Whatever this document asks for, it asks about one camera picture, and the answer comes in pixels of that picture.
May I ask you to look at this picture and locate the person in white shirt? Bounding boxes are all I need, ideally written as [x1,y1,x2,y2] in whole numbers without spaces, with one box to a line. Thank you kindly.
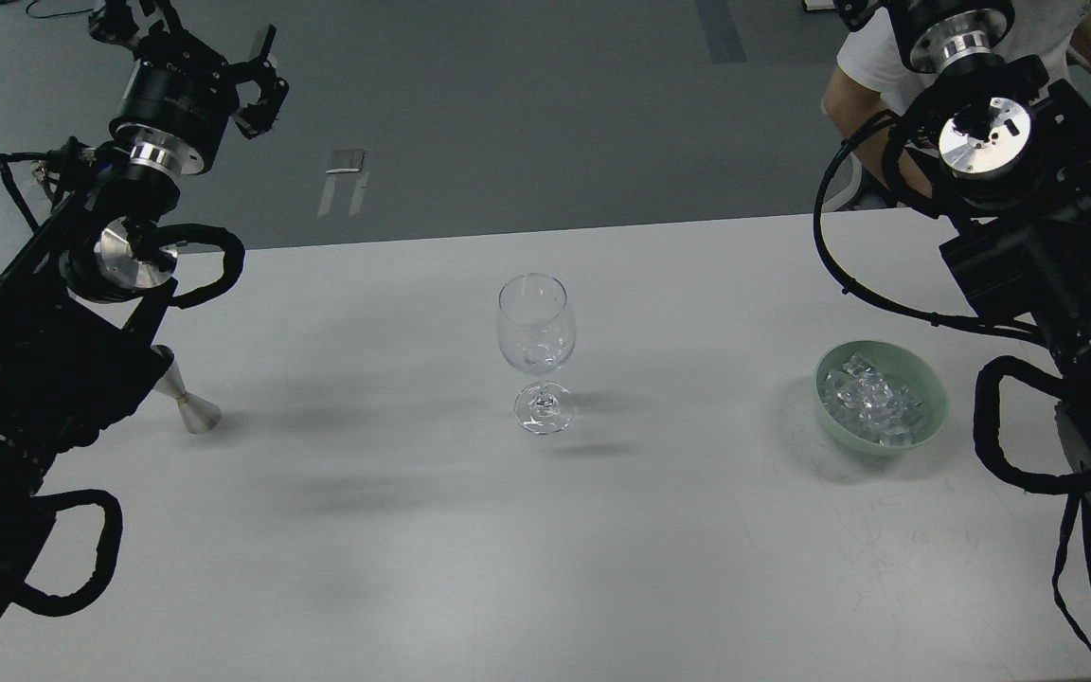
[822,0,1091,205]

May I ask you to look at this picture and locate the green bowl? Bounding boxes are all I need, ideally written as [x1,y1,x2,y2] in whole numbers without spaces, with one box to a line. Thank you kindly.
[811,340,949,457]

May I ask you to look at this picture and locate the steel double jigger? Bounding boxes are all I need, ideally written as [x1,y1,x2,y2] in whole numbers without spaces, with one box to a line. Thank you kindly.
[151,345,221,435]

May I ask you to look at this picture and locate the clear ice cubes pile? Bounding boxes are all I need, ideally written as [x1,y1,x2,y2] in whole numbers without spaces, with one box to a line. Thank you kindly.
[817,352,930,446]

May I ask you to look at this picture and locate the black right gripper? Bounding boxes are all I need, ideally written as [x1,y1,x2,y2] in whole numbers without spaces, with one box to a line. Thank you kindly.
[832,0,1016,75]

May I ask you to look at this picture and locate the clear wine glass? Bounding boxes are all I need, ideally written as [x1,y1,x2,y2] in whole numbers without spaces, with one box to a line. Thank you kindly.
[496,273,579,436]

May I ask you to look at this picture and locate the metal floor plate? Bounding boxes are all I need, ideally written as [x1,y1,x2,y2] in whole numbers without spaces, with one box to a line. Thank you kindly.
[316,148,369,219]

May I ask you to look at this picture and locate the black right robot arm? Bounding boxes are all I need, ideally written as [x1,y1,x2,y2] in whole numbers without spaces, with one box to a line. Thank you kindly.
[813,1,1091,655]

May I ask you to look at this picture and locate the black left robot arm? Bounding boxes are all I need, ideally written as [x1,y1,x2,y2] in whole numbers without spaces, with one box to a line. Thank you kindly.
[0,1,290,619]

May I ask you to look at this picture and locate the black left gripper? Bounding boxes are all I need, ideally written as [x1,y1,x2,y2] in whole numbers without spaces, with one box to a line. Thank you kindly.
[88,1,289,174]

